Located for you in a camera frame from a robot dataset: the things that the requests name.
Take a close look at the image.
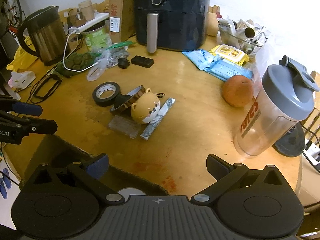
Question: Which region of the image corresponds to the black plastic cylinder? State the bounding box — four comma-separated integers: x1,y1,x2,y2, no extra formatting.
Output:
114,94,135,110

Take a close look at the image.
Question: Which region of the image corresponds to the small black round part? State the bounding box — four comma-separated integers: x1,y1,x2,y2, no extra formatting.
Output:
117,57,130,69

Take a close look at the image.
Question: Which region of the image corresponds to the steel electric kettle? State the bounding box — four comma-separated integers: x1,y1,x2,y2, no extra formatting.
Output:
17,5,69,67

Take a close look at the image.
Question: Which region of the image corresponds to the yellow plastic bag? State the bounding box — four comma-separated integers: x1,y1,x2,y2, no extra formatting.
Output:
6,36,40,72

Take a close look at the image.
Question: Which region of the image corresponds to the yellow wipes pack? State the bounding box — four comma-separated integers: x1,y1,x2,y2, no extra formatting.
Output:
209,44,250,67

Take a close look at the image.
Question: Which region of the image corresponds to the black rectangular box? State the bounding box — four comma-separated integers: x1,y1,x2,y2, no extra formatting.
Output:
131,55,154,68

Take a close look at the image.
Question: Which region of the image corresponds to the open brown cardboard box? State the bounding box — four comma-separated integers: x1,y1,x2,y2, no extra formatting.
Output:
19,134,170,197

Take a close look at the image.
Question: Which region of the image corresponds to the white cable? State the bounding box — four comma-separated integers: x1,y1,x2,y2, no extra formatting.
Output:
62,31,100,72

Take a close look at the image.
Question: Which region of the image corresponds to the orange round fruit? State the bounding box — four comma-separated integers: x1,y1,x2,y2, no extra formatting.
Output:
222,75,254,107

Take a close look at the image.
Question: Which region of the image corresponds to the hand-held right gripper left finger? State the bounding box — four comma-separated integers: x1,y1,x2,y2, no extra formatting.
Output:
19,154,125,204

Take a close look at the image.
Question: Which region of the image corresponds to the small white box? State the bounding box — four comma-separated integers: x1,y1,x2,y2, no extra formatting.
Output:
11,70,36,88

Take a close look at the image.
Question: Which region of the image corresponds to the zip bag green seal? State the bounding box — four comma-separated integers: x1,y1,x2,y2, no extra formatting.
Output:
100,41,137,68

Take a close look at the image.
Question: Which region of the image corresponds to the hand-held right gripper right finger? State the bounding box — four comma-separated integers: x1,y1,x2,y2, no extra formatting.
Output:
190,154,295,204

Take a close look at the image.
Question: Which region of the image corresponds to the white power strip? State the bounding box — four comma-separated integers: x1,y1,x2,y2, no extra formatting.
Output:
68,12,110,34

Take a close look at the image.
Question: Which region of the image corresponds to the black air fryer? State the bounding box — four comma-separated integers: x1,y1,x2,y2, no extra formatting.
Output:
132,0,210,53

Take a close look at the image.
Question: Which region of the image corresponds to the black tape roll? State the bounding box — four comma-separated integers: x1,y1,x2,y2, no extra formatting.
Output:
92,82,121,107

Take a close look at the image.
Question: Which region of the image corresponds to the clear plastic box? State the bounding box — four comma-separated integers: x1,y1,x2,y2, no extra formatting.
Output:
108,115,140,138

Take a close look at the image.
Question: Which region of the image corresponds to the green label canister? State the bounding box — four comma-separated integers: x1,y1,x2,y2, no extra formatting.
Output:
82,22,112,53

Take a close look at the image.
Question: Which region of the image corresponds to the brown paper cup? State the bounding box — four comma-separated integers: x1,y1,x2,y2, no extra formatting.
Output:
78,1,95,21

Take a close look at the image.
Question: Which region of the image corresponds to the tall cardboard box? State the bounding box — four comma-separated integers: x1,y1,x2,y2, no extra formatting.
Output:
109,0,137,43

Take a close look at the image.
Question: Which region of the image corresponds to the white socket strip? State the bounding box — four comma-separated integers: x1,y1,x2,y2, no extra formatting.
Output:
302,145,320,173

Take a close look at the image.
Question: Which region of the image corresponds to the blue wipes pack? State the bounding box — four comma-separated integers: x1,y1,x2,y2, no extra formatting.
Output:
182,49,220,70
205,59,254,82

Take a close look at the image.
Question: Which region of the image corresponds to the green mesh bag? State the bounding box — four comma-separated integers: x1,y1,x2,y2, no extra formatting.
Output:
56,52,100,78

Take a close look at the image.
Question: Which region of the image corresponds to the glass bowl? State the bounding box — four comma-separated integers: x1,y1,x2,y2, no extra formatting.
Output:
217,19,267,55

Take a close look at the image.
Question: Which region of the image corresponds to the bicycle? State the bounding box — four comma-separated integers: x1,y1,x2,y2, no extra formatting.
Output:
0,0,24,28

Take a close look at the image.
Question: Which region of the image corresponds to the white plastic bag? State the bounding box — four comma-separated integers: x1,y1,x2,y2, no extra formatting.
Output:
251,36,284,80

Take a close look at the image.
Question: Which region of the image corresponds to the amber tape roll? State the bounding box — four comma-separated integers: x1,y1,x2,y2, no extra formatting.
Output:
110,85,147,115

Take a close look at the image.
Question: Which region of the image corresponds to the tan dog-shaped case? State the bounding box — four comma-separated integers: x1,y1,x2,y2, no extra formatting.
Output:
131,88,165,125

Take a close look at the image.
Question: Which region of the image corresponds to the black appliance base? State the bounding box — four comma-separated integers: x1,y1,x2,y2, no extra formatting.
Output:
274,125,307,158

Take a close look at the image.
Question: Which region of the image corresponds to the marble-patterned stick pack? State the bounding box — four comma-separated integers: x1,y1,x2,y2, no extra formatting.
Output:
140,97,175,140

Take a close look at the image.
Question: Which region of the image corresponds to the blue slipper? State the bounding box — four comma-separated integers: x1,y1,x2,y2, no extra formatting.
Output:
1,169,12,189
0,177,8,199

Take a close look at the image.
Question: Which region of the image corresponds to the clear plastic bag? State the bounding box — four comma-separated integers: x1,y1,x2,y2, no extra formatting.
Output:
86,51,113,82

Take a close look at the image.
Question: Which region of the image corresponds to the clear shaker bottle grey lid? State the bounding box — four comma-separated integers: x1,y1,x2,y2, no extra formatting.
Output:
234,55,320,158

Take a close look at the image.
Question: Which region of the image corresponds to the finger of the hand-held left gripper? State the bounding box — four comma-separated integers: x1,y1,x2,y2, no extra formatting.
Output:
0,110,58,137
0,95,43,117

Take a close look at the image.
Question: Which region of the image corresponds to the brown tube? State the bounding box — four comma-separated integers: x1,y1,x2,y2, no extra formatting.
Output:
244,27,257,39

